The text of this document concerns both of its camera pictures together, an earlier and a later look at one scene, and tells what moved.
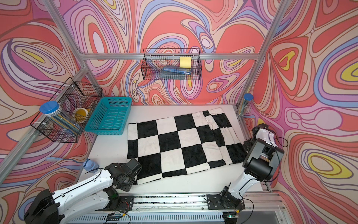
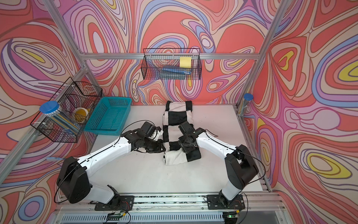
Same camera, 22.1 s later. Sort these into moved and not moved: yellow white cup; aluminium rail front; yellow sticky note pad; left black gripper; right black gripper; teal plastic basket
Moved: right black gripper; left black gripper
Not moved: teal plastic basket; aluminium rail front; yellow white cup; yellow sticky note pad
